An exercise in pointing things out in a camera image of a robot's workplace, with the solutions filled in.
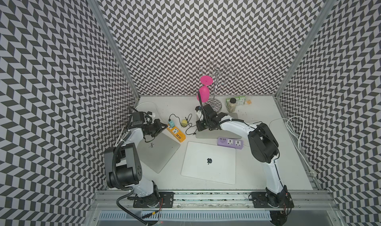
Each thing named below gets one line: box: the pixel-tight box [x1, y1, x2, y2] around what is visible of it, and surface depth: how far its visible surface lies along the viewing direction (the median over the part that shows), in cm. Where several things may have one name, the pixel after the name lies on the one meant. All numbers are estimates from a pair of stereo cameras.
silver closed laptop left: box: [136, 132, 181, 174], surface depth 90 cm
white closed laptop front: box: [180, 141, 237, 185], surface depth 85 cm
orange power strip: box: [166, 124, 187, 143], surface depth 96 cm
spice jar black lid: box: [226, 97, 237, 113], surface depth 105 cm
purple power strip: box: [216, 136, 244, 150], surface depth 93 cm
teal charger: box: [167, 119, 176, 128], surface depth 97 cm
